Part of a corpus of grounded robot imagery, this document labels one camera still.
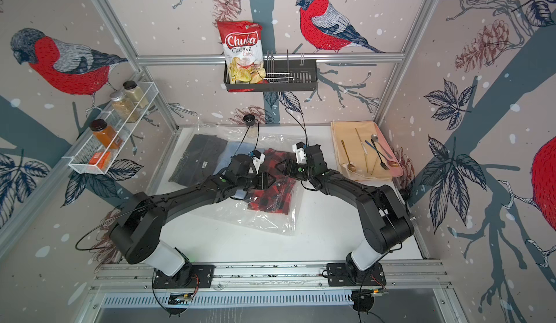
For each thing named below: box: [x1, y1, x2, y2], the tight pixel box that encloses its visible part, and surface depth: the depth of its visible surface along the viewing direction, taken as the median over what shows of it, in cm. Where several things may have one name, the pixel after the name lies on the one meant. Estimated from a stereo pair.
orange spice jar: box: [89, 118, 124, 150], surface depth 69 cm
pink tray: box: [370, 120, 404, 178], surface depth 109 cm
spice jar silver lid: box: [109, 91, 140, 124], surface depth 77 cm
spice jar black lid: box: [123, 80, 150, 108], surface depth 82 cm
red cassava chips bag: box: [217, 20, 268, 92], surface depth 84 cm
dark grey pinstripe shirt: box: [167, 133, 229, 187], surface depth 103 cm
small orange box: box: [88, 151, 111, 170], surface depth 68 cm
